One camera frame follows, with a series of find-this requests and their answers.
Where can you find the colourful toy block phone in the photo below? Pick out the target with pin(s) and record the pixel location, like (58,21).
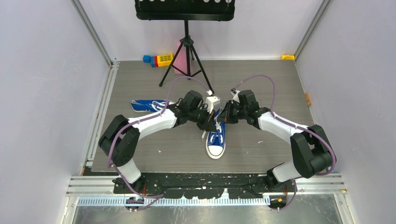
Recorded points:
(159,60)

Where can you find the aluminium frame rail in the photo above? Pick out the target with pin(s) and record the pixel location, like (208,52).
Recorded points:
(91,186)

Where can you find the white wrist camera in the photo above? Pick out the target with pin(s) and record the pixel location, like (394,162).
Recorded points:
(213,102)
(235,93)

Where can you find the yellow corner block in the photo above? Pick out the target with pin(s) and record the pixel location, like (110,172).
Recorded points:
(288,57)

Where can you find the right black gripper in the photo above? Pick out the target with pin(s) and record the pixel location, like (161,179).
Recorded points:
(225,116)

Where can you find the blue sneaker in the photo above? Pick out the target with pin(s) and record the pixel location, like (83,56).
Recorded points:
(215,142)
(148,105)

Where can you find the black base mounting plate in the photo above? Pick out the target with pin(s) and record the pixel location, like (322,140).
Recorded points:
(202,185)

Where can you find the pink foam block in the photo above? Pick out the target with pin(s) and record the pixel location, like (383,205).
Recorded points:
(181,60)

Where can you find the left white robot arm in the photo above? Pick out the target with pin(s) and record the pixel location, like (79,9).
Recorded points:
(121,137)

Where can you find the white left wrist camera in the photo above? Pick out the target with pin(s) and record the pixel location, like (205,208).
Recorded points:
(213,102)

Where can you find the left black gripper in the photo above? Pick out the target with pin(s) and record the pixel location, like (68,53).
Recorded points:
(208,124)

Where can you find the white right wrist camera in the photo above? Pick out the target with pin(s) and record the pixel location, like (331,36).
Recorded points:
(235,93)

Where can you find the black music stand tripod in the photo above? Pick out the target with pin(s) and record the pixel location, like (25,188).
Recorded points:
(186,11)

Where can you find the small wooden block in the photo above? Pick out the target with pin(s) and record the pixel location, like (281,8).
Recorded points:
(307,99)

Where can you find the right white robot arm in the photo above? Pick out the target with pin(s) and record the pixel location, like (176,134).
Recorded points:
(310,147)

